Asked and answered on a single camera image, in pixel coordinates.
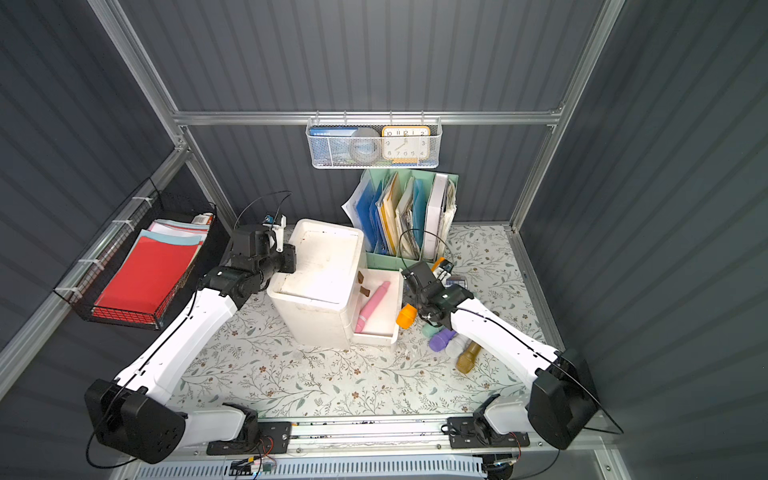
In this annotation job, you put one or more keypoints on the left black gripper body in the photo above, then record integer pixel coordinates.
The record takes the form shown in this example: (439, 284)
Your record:
(287, 259)

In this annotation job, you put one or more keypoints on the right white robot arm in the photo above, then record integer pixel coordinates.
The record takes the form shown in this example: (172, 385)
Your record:
(562, 395)

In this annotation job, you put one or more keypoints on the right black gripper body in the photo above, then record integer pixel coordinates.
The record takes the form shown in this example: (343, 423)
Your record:
(413, 285)

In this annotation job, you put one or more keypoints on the pink microphone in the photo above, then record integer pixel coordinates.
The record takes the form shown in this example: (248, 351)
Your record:
(371, 305)

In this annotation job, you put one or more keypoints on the green file organizer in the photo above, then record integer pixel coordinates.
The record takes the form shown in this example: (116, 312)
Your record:
(405, 215)

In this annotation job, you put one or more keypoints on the purple microphone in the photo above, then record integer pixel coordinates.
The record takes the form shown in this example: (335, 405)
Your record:
(440, 340)

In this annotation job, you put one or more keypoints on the black wire side basket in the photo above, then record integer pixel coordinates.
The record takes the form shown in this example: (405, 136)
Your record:
(150, 209)

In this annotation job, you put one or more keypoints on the white wire wall basket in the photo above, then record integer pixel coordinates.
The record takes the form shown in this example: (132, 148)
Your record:
(378, 123)

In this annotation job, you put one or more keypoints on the red paper folder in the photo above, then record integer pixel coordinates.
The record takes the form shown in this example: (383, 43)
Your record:
(139, 290)

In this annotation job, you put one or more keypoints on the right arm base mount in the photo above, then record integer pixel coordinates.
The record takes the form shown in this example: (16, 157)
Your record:
(470, 432)

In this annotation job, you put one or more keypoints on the white bottom drawer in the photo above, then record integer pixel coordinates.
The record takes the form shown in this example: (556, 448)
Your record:
(381, 329)

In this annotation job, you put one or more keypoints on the yellow alarm clock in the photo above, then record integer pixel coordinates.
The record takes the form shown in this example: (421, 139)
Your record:
(406, 144)

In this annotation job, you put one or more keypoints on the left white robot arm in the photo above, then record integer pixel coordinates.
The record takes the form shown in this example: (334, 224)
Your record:
(130, 413)

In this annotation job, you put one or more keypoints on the blue lid pencil tube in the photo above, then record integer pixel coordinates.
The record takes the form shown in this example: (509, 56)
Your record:
(443, 270)

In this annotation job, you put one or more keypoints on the blue box in basket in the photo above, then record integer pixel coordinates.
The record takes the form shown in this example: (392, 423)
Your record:
(329, 145)

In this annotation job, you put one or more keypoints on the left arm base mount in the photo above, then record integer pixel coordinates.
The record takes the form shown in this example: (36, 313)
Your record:
(269, 437)

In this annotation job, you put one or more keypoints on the white drawer cabinet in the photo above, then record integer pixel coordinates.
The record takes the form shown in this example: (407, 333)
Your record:
(318, 301)

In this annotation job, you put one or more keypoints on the grey tape roll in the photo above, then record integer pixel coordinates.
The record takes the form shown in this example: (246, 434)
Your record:
(364, 146)

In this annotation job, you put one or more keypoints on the orange microphone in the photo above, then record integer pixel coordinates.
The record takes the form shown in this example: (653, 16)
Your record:
(407, 316)

